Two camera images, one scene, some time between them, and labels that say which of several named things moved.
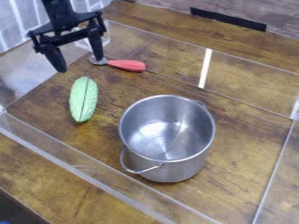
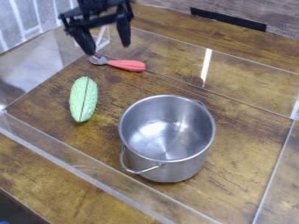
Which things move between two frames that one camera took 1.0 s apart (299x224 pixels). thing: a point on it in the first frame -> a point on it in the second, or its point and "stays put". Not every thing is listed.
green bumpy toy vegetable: (82, 98) stays put
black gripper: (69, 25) -> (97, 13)
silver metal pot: (166, 130) stays put
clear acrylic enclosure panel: (54, 185) stays put
